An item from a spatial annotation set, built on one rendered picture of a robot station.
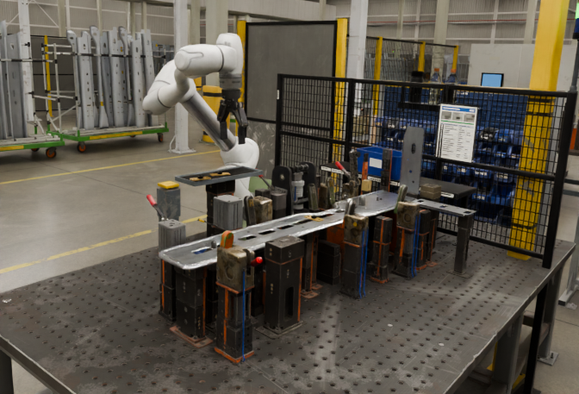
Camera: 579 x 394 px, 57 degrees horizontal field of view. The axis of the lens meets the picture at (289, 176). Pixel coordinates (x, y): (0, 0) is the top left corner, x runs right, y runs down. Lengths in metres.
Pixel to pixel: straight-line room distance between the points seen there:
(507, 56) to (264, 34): 4.86
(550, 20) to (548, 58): 0.17
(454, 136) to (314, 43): 2.20
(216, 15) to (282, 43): 5.12
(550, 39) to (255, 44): 3.15
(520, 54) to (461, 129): 6.17
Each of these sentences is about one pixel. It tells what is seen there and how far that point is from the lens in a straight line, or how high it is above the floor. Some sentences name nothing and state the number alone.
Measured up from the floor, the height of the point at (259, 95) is 1.29.
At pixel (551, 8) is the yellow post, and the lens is 2.83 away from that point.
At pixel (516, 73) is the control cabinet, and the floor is 1.56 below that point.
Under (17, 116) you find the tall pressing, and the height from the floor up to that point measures 0.63.
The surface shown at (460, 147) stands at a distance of 2.95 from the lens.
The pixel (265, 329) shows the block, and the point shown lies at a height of 0.70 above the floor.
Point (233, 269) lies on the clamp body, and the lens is 1.66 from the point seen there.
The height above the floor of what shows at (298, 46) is 1.77.
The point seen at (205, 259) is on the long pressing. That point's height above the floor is 1.00.
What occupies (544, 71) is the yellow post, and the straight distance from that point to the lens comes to 2.82.
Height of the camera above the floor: 1.65
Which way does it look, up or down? 13 degrees down
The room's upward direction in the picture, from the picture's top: 2 degrees clockwise
